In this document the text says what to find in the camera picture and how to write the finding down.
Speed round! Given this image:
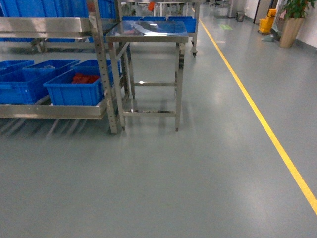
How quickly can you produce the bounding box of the blue bin left front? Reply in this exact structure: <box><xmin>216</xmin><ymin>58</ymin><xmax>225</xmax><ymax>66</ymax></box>
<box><xmin>0</xmin><ymin>59</ymin><xmax>80</xmax><ymax>105</ymax></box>

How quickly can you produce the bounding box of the blue bin right front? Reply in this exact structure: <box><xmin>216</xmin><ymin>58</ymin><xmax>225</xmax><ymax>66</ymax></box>
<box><xmin>43</xmin><ymin>59</ymin><xmax>122</xmax><ymax>106</ymax></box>

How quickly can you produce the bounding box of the potted plant in tan pot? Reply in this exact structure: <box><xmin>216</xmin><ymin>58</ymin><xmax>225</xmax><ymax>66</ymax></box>
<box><xmin>279</xmin><ymin>0</ymin><xmax>317</xmax><ymax>49</ymax></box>

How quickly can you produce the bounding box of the blue bin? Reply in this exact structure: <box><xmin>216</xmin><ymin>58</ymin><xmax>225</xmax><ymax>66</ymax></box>
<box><xmin>43</xmin><ymin>59</ymin><xmax>122</xmax><ymax>106</ymax></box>
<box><xmin>0</xmin><ymin>59</ymin><xmax>80</xmax><ymax>105</ymax></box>

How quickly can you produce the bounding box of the small steel table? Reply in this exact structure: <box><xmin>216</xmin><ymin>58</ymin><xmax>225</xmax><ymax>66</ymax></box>
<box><xmin>106</xmin><ymin>20</ymin><xmax>189</xmax><ymax>131</ymax></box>

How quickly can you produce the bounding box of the yellow mop bucket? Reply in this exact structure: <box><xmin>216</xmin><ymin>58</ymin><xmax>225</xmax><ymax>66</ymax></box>
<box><xmin>258</xmin><ymin>8</ymin><xmax>276</xmax><ymax>34</ymax></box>

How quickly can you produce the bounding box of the steel shelf rack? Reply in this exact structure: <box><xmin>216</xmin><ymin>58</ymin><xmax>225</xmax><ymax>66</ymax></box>
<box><xmin>0</xmin><ymin>0</ymin><xmax>127</xmax><ymax>134</ymax></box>

